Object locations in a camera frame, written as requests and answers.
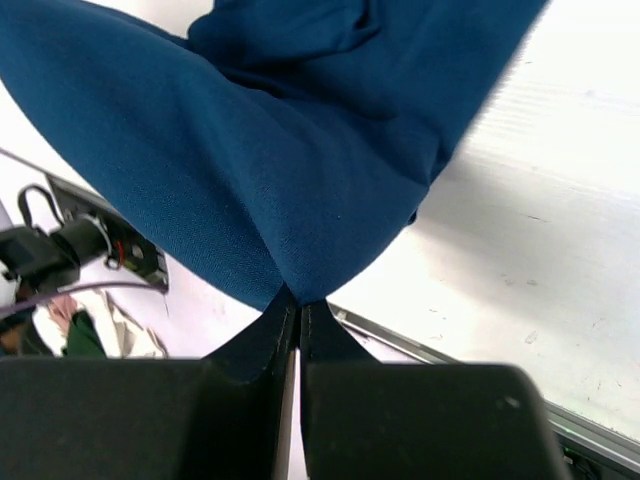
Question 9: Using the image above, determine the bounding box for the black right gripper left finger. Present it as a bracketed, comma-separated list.
[1, 292, 296, 479]

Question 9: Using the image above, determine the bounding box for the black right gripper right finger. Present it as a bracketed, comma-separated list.
[300, 302, 569, 480]

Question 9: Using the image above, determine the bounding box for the blue mickey t shirt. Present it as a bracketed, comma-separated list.
[1, 0, 543, 309]

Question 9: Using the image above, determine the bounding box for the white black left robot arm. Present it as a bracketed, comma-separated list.
[1, 215, 113, 318]

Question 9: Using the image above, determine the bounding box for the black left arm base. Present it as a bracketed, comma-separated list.
[17, 175, 169, 294]

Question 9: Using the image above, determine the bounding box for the cloth pile on floor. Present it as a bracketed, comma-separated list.
[1, 290, 168, 358]

